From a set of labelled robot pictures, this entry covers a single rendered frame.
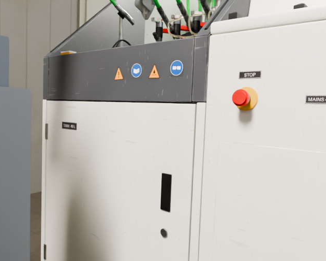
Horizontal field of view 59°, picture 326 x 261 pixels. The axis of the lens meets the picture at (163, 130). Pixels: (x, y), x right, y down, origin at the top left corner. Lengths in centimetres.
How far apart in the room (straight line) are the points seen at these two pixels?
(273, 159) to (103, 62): 58
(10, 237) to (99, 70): 54
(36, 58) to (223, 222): 232
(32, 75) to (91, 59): 177
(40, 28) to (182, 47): 217
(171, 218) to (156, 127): 25
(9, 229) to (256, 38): 64
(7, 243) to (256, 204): 52
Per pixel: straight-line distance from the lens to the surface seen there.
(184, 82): 74
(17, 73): 266
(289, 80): 65
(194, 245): 79
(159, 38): 114
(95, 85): 96
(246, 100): 63
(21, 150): 65
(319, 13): 66
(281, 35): 67
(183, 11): 100
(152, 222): 85
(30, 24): 279
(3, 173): 64
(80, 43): 128
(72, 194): 109
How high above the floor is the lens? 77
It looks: 4 degrees down
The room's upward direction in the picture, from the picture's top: 2 degrees clockwise
